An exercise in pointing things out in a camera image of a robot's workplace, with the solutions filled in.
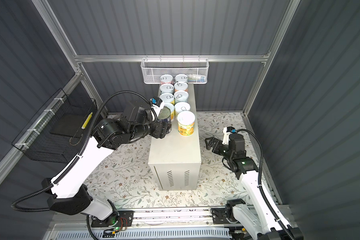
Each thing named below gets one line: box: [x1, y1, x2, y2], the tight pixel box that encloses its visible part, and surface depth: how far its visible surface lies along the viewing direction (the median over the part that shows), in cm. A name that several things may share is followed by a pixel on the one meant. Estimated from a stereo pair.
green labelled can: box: [174, 101, 191, 118], surface depth 69 cm
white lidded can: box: [174, 90, 189, 104], surface depth 74 cm
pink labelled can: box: [160, 74, 174, 85], surface depth 84 cm
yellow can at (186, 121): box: [177, 110, 196, 137], surface depth 62 cm
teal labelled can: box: [175, 74, 188, 83], surface depth 84 cm
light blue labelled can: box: [159, 83, 175, 95], surface depth 79 cm
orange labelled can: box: [174, 81, 188, 93], surface depth 80 cm
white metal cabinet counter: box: [148, 83, 202, 191], surface depth 63 cm
